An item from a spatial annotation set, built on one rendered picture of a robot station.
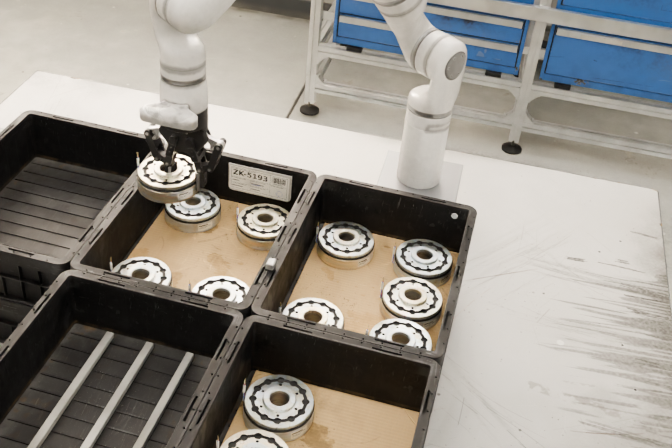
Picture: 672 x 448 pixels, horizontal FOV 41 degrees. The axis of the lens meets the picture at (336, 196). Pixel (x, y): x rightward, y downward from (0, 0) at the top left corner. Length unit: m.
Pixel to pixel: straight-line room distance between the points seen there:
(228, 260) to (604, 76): 2.15
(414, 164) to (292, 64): 2.24
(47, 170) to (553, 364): 1.04
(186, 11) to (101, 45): 2.87
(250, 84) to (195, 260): 2.30
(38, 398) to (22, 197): 0.51
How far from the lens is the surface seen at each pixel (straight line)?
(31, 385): 1.44
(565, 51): 3.43
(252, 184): 1.71
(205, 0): 1.32
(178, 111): 1.38
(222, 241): 1.66
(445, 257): 1.63
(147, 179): 1.50
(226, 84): 3.85
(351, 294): 1.56
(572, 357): 1.74
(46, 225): 1.72
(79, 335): 1.50
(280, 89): 3.83
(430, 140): 1.82
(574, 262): 1.95
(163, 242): 1.66
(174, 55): 1.37
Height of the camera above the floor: 1.87
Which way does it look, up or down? 36 degrees down
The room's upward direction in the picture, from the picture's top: 6 degrees clockwise
